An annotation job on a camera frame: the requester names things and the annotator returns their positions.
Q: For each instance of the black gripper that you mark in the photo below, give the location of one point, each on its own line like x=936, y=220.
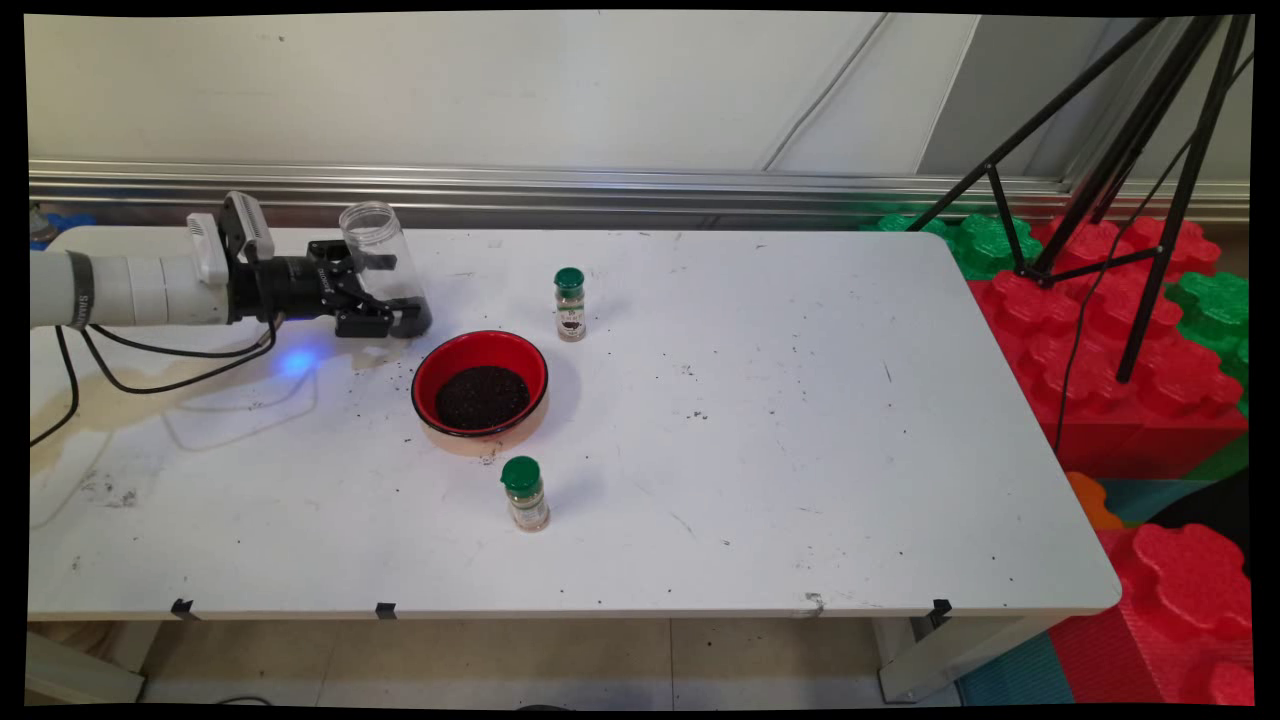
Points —
x=290, y=285

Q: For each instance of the black seeds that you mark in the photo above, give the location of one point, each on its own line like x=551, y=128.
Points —
x=420, y=312

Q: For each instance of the clear plastic jar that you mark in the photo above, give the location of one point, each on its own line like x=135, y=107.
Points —
x=375, y=232

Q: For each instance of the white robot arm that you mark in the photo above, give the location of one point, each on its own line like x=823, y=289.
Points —
x=130, y=290

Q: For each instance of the red bowl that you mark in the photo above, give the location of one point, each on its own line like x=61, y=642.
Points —
x=440, y=360

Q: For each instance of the black seed heap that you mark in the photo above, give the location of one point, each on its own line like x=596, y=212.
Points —
x=482, y=397

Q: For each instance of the green-capped spice bottle dark contents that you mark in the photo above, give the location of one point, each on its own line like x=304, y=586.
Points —
x=571, y=310

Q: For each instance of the green-capped spice bottle pale contents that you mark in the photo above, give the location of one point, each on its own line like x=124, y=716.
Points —
x=525, y=495

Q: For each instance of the blue foam piece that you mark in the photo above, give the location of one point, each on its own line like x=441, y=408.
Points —
x=60, y=220

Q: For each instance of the white table leg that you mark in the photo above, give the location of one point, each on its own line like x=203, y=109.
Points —
x=80, y=675
x=950, y=655

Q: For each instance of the green foam block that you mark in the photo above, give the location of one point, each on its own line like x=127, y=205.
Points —
x=1215, y=305
x=985, y=245

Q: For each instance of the large red foam block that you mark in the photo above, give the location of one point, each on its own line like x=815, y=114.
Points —
x=1100, y=420

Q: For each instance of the orange foam piece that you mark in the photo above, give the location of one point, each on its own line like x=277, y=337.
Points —
x=1090, y=500

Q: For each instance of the teal floor mat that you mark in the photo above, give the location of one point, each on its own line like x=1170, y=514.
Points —
x=1020, y=675

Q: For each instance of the black tripod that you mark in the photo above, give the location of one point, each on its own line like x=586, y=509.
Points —
x=1140, y=130

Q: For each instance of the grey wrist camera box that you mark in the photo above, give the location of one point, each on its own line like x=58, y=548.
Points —
x=245, y=225

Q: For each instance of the aluminium wall rail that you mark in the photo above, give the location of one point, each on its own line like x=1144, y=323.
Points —
x=600, y=185

